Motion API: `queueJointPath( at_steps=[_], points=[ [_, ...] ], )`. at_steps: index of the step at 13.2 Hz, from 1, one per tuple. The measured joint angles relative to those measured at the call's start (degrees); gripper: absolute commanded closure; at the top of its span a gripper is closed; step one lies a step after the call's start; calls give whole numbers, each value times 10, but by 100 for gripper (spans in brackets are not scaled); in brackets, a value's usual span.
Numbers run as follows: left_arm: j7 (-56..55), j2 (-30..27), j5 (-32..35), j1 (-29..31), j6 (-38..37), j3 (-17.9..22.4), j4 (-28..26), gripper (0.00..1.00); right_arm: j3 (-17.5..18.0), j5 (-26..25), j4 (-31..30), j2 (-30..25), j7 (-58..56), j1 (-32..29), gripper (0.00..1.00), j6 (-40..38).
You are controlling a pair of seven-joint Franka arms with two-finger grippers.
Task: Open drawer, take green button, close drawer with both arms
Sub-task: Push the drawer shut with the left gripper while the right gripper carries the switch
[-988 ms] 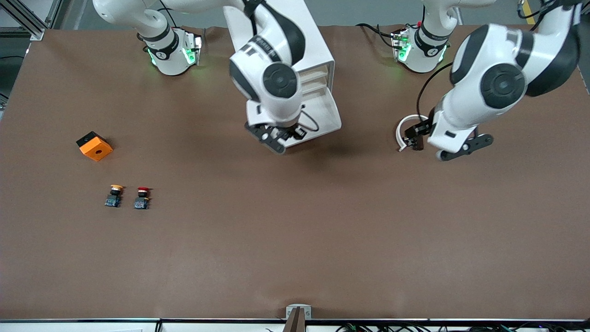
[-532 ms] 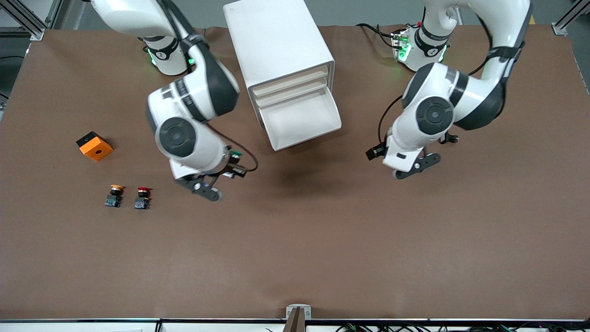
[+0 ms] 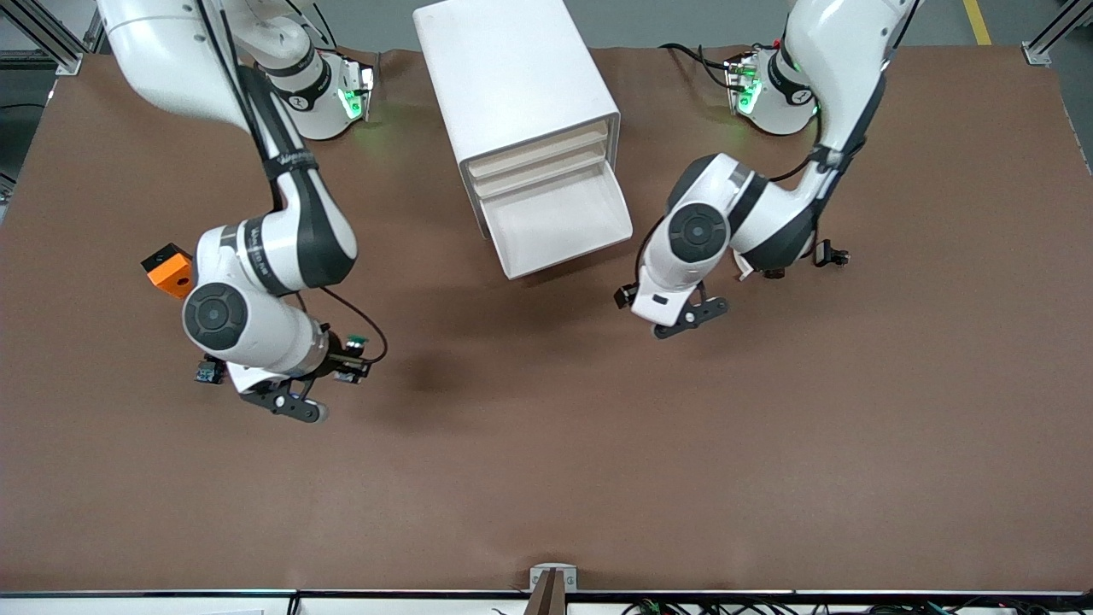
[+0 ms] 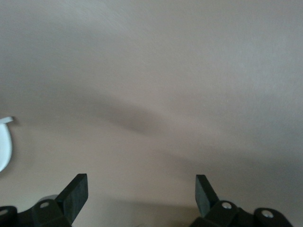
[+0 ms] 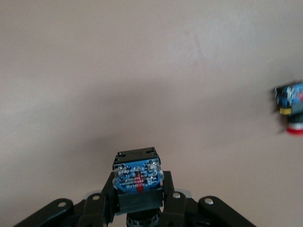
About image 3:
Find white plastic drawer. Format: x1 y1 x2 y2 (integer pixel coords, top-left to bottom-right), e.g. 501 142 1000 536
482 162 634 281
467 121 611 179

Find orange and black button box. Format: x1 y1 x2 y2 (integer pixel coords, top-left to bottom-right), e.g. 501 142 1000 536
141 243 196 300

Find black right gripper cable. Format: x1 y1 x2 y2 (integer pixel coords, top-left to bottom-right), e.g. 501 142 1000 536
295 286 389 366

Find black left arm base cable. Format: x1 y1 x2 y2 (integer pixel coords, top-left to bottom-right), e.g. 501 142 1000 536
659 41 737 91

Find grey metal table bracket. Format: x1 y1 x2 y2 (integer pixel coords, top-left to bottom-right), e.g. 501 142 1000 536
529 564 578 592

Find tangled floor cables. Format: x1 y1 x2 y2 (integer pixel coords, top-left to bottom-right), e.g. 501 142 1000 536
623 598 1093 615

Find aluminium frame profile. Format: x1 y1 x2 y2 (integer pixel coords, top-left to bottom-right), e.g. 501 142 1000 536
0 0 86 76
1022 0 1093 67

